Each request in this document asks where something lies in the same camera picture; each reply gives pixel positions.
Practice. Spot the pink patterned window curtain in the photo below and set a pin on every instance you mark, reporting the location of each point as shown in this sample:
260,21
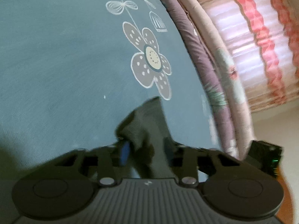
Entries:
245,39

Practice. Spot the purple floral folded quilt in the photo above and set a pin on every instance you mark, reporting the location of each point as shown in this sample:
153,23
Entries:
201,58

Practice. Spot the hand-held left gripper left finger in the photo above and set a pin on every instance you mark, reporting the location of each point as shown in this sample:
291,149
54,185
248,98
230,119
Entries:
125,151

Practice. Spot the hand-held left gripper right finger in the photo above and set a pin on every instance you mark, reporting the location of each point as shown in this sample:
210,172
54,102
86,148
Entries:
186,161

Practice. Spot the dark green pants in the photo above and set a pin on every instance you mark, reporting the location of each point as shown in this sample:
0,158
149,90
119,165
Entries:
144,126

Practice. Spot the bed with teal floral sheet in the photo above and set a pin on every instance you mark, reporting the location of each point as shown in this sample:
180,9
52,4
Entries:
70,63

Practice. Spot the cream floral folded quilt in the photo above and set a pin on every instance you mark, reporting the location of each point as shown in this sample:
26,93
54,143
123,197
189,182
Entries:
217,51

